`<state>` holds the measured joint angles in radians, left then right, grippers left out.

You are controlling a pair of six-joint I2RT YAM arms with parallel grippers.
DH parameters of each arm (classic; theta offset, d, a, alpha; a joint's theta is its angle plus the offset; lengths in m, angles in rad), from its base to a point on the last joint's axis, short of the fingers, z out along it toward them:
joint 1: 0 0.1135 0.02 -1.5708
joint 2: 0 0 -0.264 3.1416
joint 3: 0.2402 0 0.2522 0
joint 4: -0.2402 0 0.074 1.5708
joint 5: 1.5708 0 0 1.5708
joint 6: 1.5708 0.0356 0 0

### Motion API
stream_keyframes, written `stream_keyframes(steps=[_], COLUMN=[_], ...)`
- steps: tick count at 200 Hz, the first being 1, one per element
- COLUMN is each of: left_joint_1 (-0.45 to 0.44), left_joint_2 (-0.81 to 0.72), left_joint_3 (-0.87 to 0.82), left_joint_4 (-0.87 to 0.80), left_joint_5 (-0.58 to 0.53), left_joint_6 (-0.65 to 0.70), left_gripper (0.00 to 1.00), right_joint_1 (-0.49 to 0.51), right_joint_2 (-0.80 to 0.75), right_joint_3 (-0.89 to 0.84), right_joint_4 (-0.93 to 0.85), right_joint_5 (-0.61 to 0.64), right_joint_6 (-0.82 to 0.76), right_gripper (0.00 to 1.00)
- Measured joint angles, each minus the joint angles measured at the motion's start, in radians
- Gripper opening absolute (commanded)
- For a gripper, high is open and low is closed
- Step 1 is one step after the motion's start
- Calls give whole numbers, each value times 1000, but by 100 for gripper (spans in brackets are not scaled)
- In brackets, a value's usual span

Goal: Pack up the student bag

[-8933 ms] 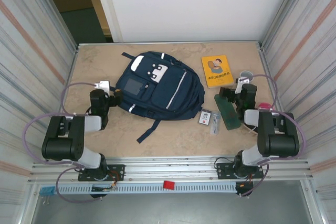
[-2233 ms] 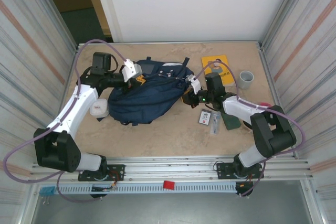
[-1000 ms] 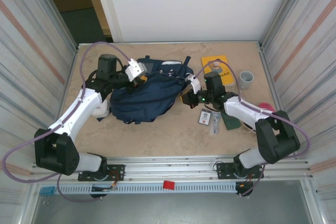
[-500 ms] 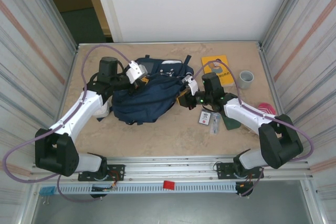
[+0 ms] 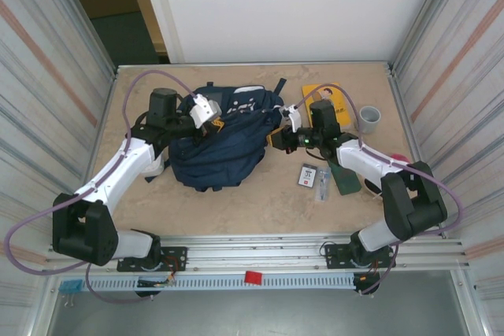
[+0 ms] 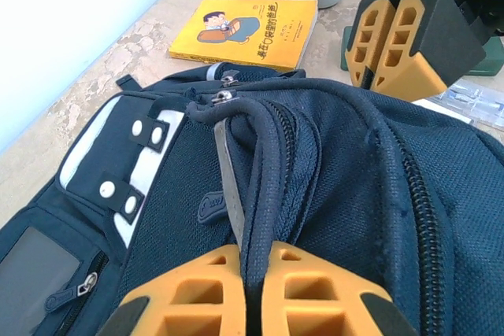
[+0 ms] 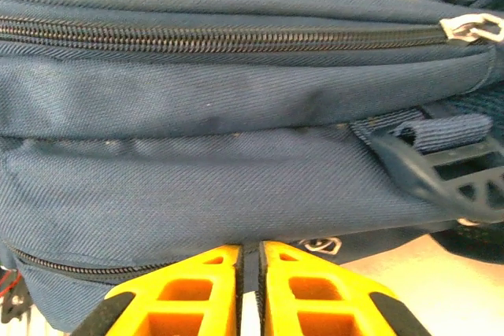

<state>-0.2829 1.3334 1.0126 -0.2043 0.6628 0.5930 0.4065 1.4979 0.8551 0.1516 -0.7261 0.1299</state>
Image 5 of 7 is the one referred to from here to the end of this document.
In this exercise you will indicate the translucent striped side panel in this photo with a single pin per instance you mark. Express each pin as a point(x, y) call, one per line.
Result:
point(39, 76)
point(464, 76)

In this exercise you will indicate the pink plush doll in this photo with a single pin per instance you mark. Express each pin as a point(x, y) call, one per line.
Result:
point(399, 159)

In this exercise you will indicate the clear plastic stationery case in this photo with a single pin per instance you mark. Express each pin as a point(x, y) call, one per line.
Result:
point(323, 184)

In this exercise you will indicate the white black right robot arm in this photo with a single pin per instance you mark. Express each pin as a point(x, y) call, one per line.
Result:
point(366, 159)

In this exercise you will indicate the red tape block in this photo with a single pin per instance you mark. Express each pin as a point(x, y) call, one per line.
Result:
point(254, 278)

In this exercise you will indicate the yellow picture book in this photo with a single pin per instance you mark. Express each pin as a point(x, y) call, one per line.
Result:
point(315, 92)

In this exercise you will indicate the blue binder clip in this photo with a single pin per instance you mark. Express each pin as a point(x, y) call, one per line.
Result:
point(71, 285)

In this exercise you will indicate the thin aluminium edge rail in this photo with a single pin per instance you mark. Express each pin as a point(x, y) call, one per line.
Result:
point(256, 65)

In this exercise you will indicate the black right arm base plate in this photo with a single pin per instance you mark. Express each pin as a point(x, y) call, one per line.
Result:
point(334, 253)

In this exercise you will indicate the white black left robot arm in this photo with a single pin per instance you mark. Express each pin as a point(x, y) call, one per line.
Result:
point(118, 170)

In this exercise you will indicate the wide aluminium table rail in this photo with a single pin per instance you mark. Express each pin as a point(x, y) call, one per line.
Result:
point(256, 251)

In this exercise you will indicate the white round container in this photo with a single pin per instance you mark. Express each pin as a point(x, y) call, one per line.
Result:
point(155, 167)

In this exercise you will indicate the navy blue backpack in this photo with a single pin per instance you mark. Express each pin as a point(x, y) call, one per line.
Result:
point(228, 151)

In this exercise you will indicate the white black card box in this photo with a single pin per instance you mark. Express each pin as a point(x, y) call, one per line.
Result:
point(307, 174)

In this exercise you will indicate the grey plastic cup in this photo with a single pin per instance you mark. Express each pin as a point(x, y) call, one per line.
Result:
point(369, 119)

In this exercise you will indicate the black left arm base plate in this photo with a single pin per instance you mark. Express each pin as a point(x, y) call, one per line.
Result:
point(175, 253)

